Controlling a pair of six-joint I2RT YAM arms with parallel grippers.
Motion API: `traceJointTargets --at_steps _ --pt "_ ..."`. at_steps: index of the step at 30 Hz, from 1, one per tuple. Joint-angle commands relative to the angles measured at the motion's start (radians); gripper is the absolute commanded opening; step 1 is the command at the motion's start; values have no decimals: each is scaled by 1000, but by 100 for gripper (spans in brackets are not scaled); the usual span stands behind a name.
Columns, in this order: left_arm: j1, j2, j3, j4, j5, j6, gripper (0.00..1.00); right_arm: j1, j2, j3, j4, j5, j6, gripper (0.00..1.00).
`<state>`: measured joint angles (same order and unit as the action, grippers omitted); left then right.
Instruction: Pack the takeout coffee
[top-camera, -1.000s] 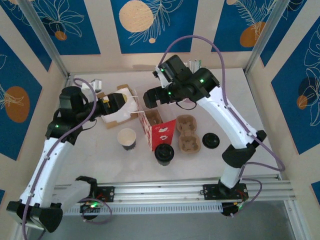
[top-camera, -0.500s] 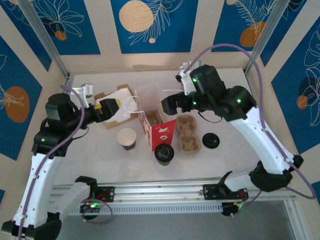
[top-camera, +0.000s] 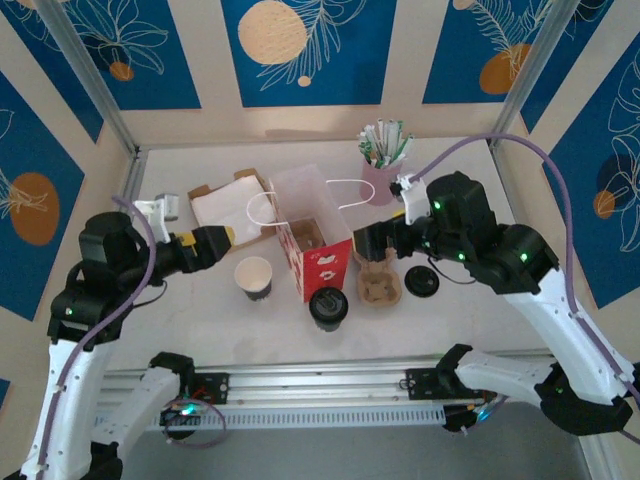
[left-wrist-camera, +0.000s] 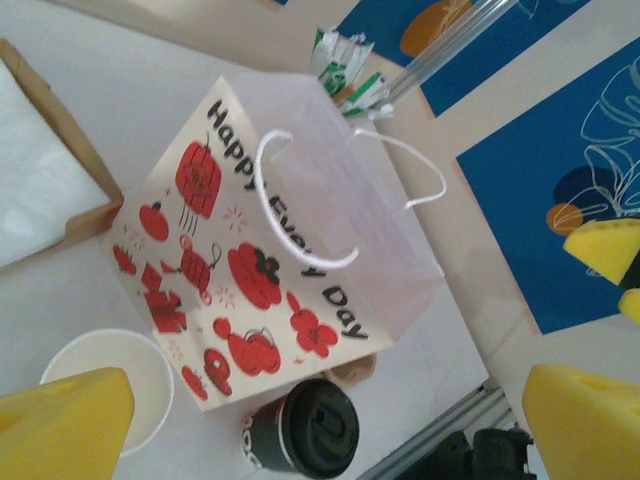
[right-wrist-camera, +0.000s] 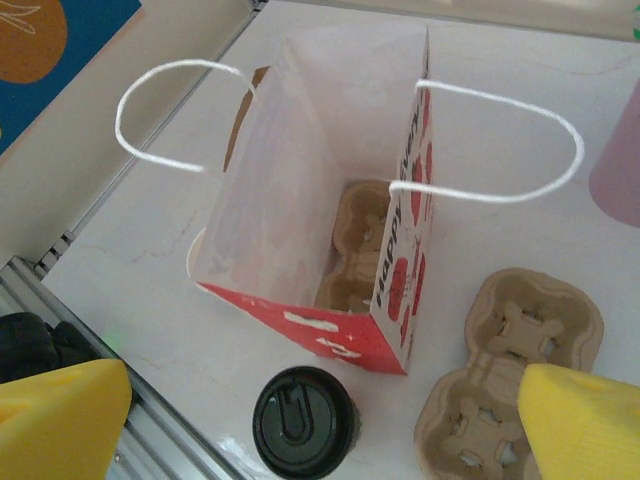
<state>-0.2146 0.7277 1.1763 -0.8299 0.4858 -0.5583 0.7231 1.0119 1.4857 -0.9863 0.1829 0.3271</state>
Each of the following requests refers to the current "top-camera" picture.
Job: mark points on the red paper takeout bag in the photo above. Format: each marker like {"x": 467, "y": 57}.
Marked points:
{"x": 325, "y": 270}

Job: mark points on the brown pulp cup carrier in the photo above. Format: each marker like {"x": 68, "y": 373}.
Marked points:
{"x": 380, "y": 290}
{"x": 306, "y": 235}

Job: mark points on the coffee cup with black lid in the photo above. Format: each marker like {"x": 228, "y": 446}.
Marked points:
{"x": 327, "y": 305}

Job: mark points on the brown cardboard napkin box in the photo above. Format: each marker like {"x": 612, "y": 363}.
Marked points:
{"x": 247, "y": 174}

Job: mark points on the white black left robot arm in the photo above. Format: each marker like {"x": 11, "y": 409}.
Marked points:
{"x": 75, "y": 390}

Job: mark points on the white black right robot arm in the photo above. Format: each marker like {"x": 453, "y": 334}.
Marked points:
{"x": 550, "y": 325}

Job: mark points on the white napkin stack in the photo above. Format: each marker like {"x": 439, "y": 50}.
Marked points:
{"x": 220, "y": 210}

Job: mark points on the pink straw holder cup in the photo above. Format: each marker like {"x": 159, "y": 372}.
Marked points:
{"x": 380, "y": 185}

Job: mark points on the open white paper cup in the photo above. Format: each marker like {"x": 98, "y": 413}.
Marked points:
{"x": 255, "y": 280}

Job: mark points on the loose black cup lid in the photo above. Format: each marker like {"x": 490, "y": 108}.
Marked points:
{"x": 422, "y": 281}

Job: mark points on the white green paper straw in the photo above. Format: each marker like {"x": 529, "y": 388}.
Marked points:
{"x": 388, "y": 140}
{"x": 381, "y": 140}
{"x": 396, "y": 140}
{"x": 365, "y": 146}
{"x": 371, "y": 142}
{"x": 402, "y": 149}

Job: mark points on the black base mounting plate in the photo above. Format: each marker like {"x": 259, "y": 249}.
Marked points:
{"x": 215, "y": 387}
{"x": 422, "y": 382}

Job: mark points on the circuit board with green light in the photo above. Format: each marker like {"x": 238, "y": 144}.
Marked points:
{"x": 470, "y": 412}
{"x": 182, "y": 412}

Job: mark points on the aluminium table side rail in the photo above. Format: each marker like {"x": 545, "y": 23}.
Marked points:
{"x": 131, "y": 172}

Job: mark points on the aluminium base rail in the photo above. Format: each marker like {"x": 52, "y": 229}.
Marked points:
{"x": 320, "y": 382}

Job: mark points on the aluminium frame post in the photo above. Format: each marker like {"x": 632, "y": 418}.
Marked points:
{"x": 91, "y": 75}
{"x": 527, "y": 75}

